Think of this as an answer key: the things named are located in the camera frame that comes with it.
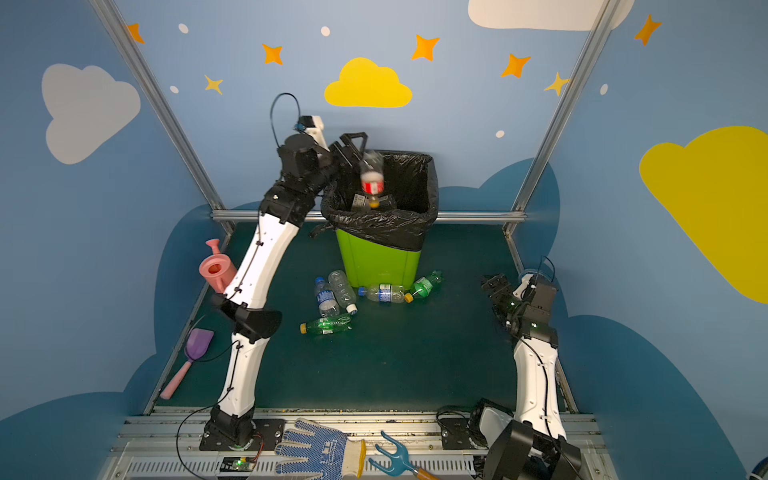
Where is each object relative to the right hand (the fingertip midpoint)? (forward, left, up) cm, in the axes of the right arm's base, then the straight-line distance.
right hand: (490, 284), depth 81 cm
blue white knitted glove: (-40, +40, -19) cm, 60 cm away
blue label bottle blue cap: (0, +48, -16) cm, 51 cm away
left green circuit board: (-43, +63, -18) cm, 78 cm away
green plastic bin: (+8, +34, -3) cm, 36 cm away
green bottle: (+8, +17, -15) cm, 24 cm away
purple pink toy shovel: (-14, +85, -17) cm, 88 cm away
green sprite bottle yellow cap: (-8, +46, -14) cm, 49 cm away
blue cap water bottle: (+4, +30, -14) cm, 34 cm away
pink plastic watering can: (+6, +84, -7) cm, 84 cm away
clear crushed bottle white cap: (+5, +44, -16) cm, 47 cm away
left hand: (+18, +37, +32) cm, 52 cm away
